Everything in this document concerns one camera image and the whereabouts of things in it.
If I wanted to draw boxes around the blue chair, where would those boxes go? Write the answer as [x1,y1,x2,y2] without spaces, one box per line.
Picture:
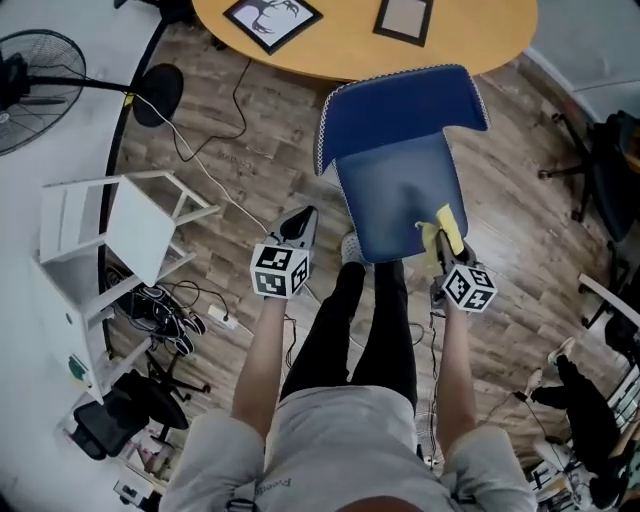
[314,63,490,265]

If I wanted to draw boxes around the white floor cable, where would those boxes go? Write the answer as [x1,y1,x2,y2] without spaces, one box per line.
[131,91,272,236]

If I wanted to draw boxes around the person's white shoe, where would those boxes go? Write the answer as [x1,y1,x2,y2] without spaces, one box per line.
[340,230,368,266]

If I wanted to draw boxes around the person's black trousers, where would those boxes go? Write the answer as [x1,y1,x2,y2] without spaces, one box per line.
[279,258,419,416]

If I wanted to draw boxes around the person's right forearm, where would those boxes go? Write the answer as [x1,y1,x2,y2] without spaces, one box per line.
[435,303,479,460]

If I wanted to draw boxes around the black office chair with bag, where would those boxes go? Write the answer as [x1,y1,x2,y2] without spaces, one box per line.
[538,109,640,246]

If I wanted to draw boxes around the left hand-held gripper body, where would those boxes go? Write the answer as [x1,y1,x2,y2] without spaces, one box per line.
[249,234,316,301]

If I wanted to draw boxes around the black white sneaker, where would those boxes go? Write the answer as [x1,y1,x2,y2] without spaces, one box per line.
[174,311,208,337]
[164,329,197,357]

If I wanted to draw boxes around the round wooden table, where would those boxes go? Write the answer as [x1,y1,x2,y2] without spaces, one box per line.
[191,0,540,83]

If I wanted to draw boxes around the white wooden chair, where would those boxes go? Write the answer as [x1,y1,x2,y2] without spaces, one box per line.
[38,169,222,289]

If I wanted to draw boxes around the yellow wiping cloth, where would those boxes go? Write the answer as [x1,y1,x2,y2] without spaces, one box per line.
[414,203,466,269]

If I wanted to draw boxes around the person's grey shirt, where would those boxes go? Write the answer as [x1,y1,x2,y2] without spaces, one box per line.
[159,384,539,512]

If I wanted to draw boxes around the white wooden desk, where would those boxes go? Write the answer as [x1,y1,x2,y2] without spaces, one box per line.
[29,249,199,406]

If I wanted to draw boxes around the green white box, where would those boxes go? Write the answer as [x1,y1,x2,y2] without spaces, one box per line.
[66,353,94,387]

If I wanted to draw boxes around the black standing fan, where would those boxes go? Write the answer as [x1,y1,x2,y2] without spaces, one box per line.
[0,28,185,158]

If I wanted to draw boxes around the black frame with brown insert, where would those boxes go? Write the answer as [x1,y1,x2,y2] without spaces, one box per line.
[372,0,434,49]

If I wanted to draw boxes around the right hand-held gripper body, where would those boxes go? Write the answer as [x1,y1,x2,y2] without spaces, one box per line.
[431,244,498,314]

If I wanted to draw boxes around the white power strip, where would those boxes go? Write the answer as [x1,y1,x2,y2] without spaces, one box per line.
[207,303,241,332]

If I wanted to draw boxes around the black mesh office chair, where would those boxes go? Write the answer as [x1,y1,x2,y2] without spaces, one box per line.
[72,368,212,462]

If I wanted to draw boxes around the black floor cable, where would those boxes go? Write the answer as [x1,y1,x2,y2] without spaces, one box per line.
[172,57,252,164]

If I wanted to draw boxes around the person's left forearm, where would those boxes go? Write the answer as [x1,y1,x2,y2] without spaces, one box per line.
[230,293,294,442]

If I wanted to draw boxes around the black frame with tree picture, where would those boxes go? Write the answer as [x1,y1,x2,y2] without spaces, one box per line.
[222,0,325,56]

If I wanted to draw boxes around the white side desk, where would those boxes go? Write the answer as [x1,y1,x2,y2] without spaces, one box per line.
[578,272,640,330]

